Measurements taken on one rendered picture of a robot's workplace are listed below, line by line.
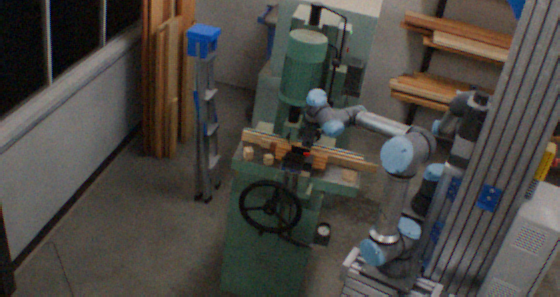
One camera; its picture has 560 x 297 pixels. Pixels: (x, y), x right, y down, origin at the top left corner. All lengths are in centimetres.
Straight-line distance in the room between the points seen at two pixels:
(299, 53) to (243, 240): 104
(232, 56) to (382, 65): 136
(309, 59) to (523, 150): 97
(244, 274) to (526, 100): 177
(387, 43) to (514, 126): 290
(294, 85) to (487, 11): 264
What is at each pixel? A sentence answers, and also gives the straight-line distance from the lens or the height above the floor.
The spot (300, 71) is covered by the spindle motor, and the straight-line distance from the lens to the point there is 244.
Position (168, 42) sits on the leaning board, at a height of 91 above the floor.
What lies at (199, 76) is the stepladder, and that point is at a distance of 334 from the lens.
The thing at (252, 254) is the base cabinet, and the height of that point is 34.
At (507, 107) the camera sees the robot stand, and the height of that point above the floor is 160.
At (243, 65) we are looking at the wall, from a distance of 517.
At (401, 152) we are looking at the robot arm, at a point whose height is 144.
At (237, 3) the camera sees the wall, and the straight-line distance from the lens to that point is 499.
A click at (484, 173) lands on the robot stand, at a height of 132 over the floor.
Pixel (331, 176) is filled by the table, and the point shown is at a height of 90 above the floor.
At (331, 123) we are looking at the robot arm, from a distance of 216.
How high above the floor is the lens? 236
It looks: 31 degrees down
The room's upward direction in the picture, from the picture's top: 10 degrees clockwise
